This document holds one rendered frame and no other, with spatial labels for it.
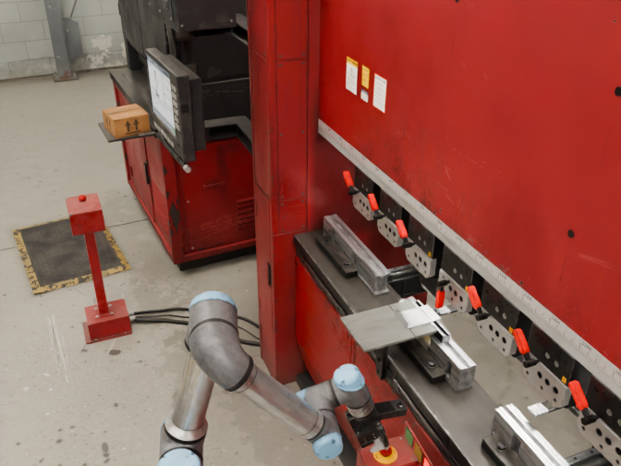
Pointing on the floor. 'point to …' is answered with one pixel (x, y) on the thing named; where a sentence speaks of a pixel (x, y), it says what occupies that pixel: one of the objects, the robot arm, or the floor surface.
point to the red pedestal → (85, 214)
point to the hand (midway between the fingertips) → (387, 445)
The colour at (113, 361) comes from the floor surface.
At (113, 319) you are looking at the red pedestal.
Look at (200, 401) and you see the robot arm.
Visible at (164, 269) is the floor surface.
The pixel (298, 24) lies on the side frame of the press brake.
